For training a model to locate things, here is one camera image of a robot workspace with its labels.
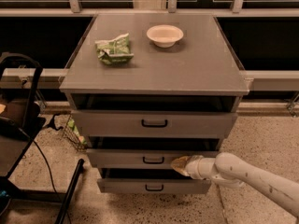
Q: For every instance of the grey top drawer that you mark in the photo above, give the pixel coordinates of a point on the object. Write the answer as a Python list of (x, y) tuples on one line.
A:
[(166, 116)]

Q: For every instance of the black pole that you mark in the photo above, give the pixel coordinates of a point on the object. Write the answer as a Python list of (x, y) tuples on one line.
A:
[(68, 196)]

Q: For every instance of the black cart with handle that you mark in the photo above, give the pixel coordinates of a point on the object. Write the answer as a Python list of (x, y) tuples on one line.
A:
[(19, 120)]

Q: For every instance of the metal window railing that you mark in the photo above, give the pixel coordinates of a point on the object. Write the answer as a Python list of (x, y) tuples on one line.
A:
[(264, 34)]

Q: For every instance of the grey drawer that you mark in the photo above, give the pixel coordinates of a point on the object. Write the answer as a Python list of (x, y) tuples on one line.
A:
[(147, 153), (166, 116), (150, 181)]

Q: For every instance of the grey drawer cabinet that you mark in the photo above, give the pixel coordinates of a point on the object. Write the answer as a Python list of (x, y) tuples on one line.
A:
[(200, 64)]

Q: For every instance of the green snack bag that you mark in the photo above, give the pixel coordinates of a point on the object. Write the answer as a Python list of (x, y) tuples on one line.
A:
[(114, 51)]

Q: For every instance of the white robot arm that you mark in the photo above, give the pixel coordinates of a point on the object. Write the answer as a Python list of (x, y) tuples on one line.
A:
[(228, 170)]

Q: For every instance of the wire basket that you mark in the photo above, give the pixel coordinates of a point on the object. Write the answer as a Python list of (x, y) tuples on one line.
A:
[(72, 135)]

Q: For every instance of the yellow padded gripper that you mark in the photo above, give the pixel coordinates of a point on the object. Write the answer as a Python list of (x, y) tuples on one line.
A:
[(195, 167)]

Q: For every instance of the grey bottom drawer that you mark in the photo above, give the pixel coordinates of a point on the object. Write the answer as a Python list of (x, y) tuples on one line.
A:
[(150, 181)]

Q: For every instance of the white bowl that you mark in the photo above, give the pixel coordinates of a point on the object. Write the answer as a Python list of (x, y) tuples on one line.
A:
[(164, 36)]

